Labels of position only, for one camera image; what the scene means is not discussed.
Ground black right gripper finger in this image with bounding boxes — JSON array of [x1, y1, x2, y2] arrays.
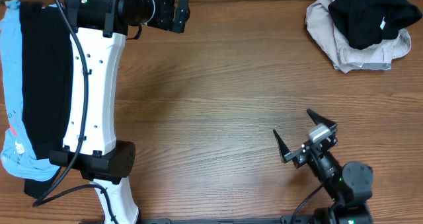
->
[[273, 130, 302, 163], [307, 108, 337, 128]]

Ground folded beige trousers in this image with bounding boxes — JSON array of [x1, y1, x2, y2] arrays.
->
[[305, 0, 412, 73]]

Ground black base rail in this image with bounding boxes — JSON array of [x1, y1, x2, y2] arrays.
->
[[137, 214, 318, 224]]

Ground black t-shirt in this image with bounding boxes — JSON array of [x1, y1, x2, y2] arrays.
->
[[328, 0, 422, 50]]

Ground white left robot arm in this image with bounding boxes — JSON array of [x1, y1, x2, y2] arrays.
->
[[49, 0, 190, 223]]

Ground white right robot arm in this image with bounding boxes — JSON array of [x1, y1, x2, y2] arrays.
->
[[273, 108, 373, 224]]

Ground light blue t-shirt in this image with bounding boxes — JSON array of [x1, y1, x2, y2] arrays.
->
[[1, 0, 59, 182]]

